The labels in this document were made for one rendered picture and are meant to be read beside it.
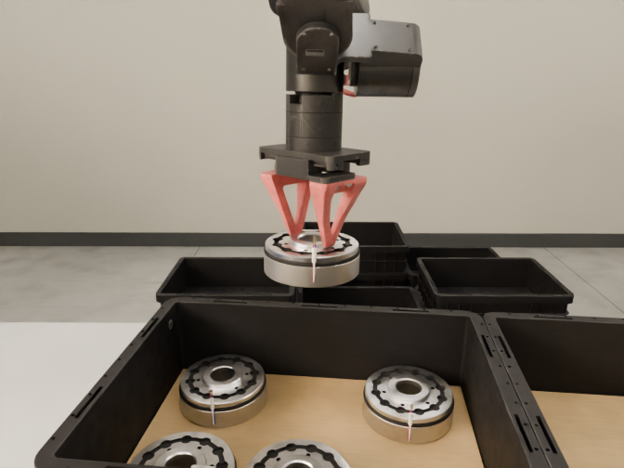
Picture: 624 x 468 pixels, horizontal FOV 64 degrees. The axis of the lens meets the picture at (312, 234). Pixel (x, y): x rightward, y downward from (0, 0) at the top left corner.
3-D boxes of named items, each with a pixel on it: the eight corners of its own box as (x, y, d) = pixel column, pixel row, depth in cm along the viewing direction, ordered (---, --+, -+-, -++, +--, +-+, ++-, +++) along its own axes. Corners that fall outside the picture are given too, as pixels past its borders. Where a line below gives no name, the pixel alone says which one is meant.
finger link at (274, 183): (302, 227, 60) (303, 147, 57) (349, 240, 55) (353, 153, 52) (259, 238, 55) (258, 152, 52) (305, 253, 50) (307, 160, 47)
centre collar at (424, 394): (386, 402, 56) (387, 397, 56) (386, 376, 61) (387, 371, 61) (431, 406, 56) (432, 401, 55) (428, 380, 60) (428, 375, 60)
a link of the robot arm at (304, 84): (287, 31, 51) (284, 24, 45) (355, 32, 51) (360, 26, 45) (286, 101, 53) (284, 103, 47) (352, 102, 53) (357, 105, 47)
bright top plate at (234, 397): (169, 407, 56) (168, 402, 56) (192, 357, 66) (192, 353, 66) (258, 409, 56) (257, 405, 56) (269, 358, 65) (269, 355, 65)
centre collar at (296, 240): (289, 250, 52) (289, 244, 52) (289, 236, 56) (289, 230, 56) (336, 250, 52) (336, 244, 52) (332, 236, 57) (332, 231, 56)
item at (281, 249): (262, 263, 49) (262, 256, 49) (267, 233, 59) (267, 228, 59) (364, 263, 50) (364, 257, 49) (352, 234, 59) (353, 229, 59)
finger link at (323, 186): (316, 230, 58) (318, 149, 55) (365, 244, 53) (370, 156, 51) (273, 242, 53) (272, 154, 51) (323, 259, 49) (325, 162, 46)
